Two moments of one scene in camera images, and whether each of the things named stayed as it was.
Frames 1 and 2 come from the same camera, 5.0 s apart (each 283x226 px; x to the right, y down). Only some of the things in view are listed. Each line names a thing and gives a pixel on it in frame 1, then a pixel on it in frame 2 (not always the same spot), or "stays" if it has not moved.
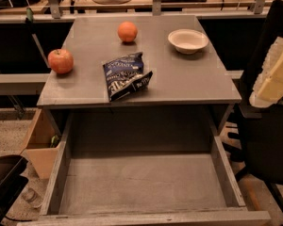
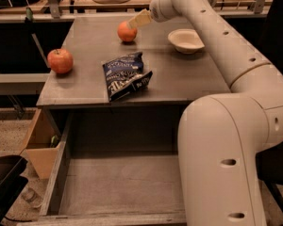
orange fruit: (127, 31) stays
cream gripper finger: (280, 79) → (142, 17)
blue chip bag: (125, 74) stays
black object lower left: (7, 183) stays
